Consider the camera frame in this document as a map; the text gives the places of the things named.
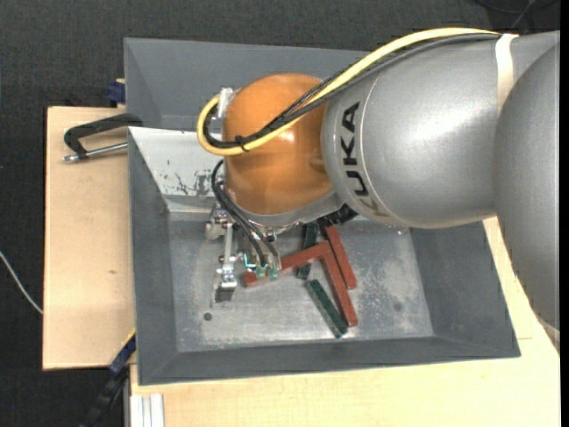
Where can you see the grey metal bin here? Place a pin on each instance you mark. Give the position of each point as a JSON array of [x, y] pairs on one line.
[[275, 327]]

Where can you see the dark green flat block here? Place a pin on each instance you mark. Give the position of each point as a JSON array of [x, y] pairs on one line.
[[308, 243], [328, 310]]

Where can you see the red-brown flat block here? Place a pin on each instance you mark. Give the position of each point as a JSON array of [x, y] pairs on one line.
[[343, 303], [306, 256], [342, 258]]

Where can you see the pale wood board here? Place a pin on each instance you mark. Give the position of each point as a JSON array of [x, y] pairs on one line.
[[86, 247]]

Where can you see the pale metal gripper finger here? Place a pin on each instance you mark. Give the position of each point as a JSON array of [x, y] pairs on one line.
[[221, 292], [231, 283]]

